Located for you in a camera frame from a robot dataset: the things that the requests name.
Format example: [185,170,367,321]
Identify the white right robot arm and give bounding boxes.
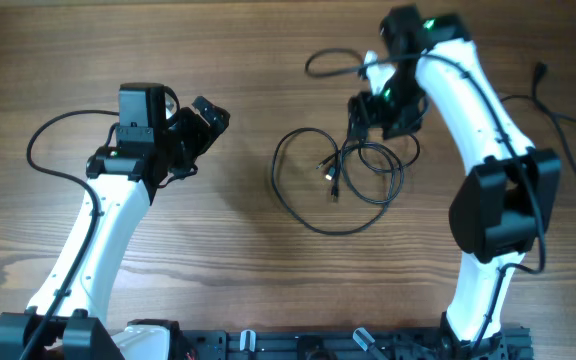
[348,5,561,359]

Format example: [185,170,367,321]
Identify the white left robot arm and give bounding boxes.
[0,83,230,359]

